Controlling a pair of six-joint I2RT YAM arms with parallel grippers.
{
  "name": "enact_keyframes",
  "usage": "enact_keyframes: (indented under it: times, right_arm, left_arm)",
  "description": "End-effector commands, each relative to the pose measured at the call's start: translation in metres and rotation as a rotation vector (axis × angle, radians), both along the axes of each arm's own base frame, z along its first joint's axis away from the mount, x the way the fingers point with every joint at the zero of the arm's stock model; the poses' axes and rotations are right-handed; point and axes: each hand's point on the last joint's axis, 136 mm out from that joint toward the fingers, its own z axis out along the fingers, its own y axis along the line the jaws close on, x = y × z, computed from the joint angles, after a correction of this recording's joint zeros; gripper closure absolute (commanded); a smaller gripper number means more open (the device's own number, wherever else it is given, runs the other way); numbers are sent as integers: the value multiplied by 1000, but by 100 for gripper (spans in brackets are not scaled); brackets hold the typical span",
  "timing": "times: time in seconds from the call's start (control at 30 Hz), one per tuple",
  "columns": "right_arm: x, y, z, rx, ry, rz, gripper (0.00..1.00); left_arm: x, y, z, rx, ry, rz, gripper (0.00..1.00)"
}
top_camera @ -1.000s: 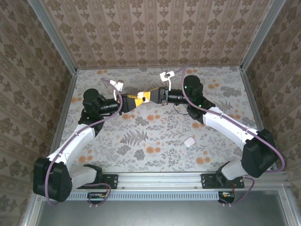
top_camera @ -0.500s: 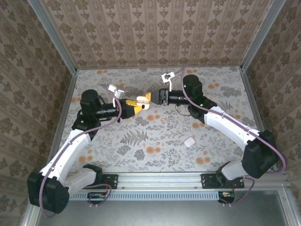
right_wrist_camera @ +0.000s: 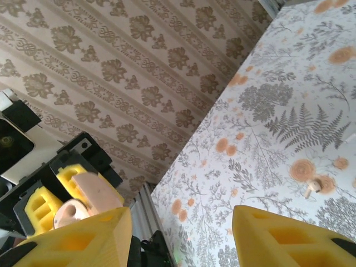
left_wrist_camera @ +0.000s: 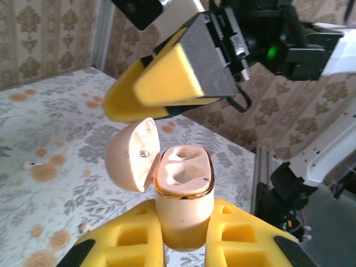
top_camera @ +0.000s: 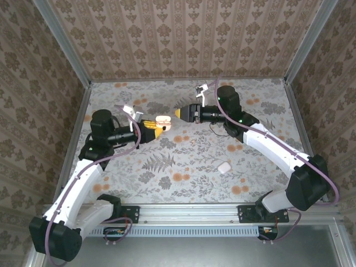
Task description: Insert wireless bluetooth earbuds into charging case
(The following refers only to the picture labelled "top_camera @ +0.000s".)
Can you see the pink earbud charging case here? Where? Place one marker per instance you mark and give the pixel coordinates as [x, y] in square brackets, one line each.
[164, 122]

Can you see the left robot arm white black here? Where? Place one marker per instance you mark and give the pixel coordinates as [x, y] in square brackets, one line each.
[69, 192]

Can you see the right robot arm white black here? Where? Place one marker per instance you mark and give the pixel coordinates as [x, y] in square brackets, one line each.
[272, 144]

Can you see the closed white earbud case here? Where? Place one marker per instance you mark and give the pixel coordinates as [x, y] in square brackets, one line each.
[224, 167]

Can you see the grey metal panel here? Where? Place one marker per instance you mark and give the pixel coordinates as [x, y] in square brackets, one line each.
[194, 251]

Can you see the black controller box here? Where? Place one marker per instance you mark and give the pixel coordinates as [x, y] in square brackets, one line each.
[268, 232]

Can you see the aluminium side rail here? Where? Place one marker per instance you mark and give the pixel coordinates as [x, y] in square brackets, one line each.
[75, 139]
[303, 133]

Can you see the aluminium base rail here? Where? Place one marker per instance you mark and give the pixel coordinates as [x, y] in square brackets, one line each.
[186, 213]

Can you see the aluminium frame post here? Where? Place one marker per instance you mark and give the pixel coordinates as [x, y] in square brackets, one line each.
[62, 41]
[311, 39]

